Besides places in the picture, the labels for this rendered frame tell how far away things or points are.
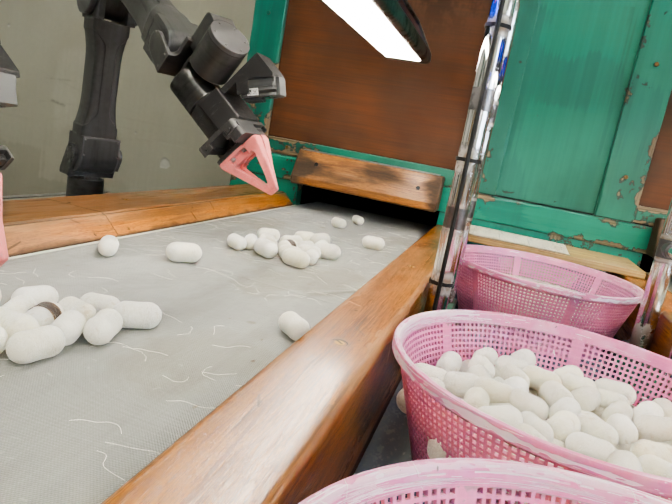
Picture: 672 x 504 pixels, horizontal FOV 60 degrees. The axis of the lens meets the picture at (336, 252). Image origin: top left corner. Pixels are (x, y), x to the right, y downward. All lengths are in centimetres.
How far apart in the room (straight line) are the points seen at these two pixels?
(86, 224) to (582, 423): 53
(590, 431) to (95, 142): 90
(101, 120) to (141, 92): 148
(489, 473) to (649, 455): 16
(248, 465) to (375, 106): 102
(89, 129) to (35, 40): 186
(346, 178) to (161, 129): 147
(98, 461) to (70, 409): 5
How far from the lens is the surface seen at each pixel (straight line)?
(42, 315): 42
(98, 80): 110
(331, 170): 116
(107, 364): 39
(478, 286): 79
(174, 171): 248
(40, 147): 290
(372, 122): 121
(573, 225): 117
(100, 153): 111
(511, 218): 116
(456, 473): 28
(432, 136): 118
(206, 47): 80
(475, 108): 60
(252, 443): 27
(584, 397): 49
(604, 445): 42
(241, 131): 77
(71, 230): 68
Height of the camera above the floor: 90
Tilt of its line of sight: 11 degrees down
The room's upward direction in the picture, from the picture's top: 10 degrees clockwise
